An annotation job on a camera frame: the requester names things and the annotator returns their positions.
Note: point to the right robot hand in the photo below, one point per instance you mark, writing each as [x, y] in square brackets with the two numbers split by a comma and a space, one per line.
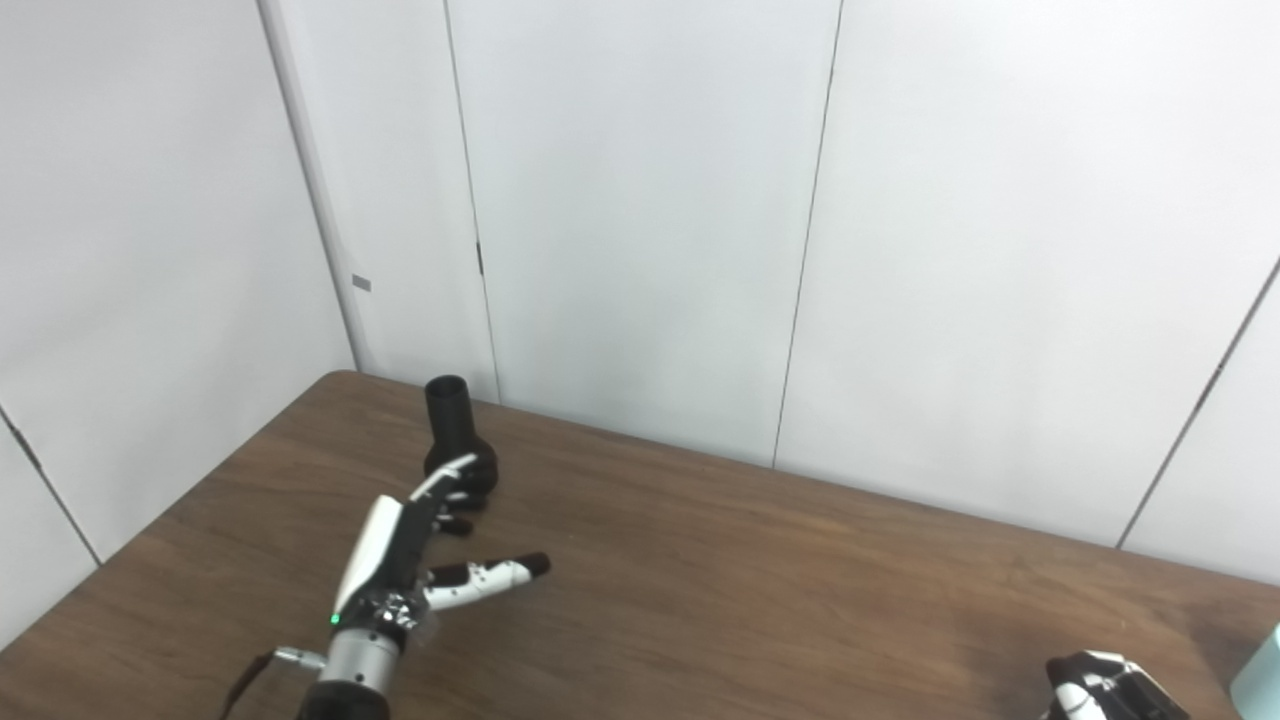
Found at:
[1110, 692]

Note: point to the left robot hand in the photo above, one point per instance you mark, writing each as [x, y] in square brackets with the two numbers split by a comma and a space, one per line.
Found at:
[385, 560]

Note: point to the black nozzle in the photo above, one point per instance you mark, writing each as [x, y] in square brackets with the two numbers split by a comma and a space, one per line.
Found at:
[452, 430]

